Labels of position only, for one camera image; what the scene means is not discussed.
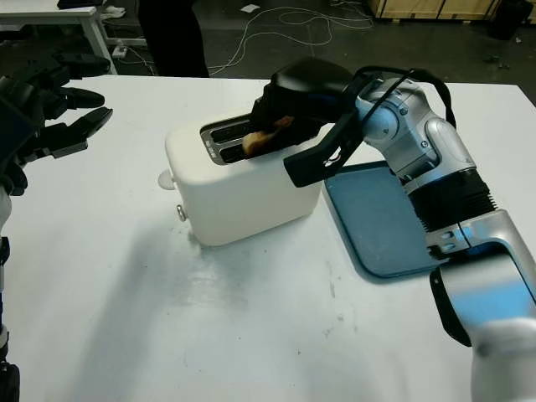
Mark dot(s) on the white power strip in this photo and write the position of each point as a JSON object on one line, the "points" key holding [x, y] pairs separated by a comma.
{"points": [[120, 52]]}

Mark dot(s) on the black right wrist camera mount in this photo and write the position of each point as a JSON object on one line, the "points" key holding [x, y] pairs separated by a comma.
{"points": [[314, 163]]}

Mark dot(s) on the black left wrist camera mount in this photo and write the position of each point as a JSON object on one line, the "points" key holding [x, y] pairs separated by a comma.
{"points": [[12, 140]]}

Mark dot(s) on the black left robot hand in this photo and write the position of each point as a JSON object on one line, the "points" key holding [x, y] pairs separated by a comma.
{"points": [[71, 138]]}

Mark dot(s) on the white paper sheet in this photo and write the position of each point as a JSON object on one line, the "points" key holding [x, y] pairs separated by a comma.
{"points": [[251, 8]]}

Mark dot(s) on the person in black trousers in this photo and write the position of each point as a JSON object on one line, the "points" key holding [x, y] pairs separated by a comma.
{"points": [[176, 37]]}

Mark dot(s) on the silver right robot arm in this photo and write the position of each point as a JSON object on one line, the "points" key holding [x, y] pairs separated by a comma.
{"points": [[419, 138]]}

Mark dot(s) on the blue plastic tray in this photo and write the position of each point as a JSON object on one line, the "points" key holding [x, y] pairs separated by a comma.
{"points": [[377, 218]]}

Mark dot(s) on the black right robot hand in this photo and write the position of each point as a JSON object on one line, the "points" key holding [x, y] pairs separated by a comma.
{"points": [[310, 84]]}

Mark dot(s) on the browned toast slice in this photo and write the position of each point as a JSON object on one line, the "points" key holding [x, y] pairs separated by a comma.
{"points": [[255, 144]]}

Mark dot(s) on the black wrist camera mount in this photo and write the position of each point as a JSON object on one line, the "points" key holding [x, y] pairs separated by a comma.
{"points": [[12, 140], [314, 163]]}

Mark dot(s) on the white metal-frame desk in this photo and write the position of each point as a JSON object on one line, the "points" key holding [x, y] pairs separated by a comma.
{"points": [[42, 12]]}

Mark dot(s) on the white crumpled cloth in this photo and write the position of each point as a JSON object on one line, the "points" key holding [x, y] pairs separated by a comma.
{"points": [[114, 12]]}

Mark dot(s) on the wooden crate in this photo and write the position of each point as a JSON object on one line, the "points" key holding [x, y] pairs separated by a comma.
{"points": [[435, 6]]}

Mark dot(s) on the black bin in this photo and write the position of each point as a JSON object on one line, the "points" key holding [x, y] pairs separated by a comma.
{"points": [[511, 19]]}

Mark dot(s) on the white two-slot toaster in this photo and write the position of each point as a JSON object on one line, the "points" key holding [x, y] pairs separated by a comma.
{"points": [[251, 201]]}

